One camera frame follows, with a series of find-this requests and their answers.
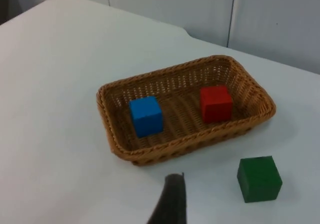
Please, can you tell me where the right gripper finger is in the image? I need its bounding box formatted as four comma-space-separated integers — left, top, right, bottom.
144, 173, 188, 224

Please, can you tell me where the blue cube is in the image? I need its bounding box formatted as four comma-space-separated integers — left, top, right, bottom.
128, 96, 164, 139

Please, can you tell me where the red cube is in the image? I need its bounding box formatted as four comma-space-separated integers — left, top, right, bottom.
199, 85, 234, 124

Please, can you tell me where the pale brown wicker basket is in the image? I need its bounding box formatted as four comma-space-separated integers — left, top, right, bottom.
96, 54, 277, 167

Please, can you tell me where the green cube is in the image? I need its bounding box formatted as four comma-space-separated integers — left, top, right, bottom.
236, 155, 283, 204

